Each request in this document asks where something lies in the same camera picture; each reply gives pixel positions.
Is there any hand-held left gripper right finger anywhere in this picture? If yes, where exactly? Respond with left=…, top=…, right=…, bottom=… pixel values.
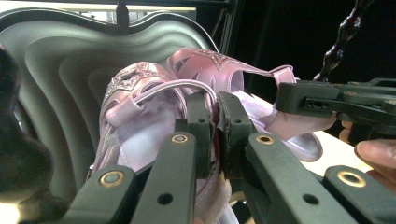
left=218, top=91, right=359, bottom=224

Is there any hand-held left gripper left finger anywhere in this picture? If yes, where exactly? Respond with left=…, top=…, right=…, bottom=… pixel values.
left=130, top=91, right=216, bottom=224

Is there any pink glitter sandal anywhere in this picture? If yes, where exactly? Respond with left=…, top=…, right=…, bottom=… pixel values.
left=88, top=61, right=233, bottom=224
left=166, top=47, right=338, bottom=163

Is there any red and black shoe rack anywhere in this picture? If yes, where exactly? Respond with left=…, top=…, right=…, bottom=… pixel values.
left=0, top=0, right=375, bottom=224

